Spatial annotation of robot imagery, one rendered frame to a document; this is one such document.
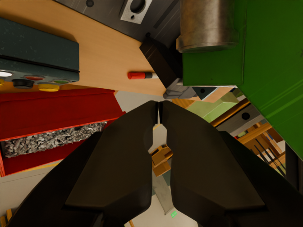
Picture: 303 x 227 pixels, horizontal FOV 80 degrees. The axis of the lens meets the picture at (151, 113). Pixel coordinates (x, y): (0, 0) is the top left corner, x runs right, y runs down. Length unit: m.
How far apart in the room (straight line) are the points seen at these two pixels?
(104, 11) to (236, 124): 0.25
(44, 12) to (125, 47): 0.14
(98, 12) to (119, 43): 0.07
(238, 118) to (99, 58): 0.26
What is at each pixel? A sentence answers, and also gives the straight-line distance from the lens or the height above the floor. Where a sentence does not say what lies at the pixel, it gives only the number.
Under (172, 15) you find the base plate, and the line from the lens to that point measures 0.38.
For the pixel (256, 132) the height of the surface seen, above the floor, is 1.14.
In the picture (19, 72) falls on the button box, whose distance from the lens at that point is 0.27.
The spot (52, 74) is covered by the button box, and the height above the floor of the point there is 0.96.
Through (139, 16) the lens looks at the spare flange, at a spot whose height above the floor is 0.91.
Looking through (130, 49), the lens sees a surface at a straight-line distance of 0.38.
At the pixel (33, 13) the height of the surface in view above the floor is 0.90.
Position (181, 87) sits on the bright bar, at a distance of 0.36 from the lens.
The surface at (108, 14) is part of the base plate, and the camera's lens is 0.32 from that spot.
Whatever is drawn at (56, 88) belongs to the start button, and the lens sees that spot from 0.33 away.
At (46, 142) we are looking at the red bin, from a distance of 0.61.
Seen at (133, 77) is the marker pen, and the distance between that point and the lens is 0.42.
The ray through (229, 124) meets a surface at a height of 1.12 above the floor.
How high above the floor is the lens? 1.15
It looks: 21 degrees down
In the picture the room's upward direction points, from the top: 150 degrees clockwise
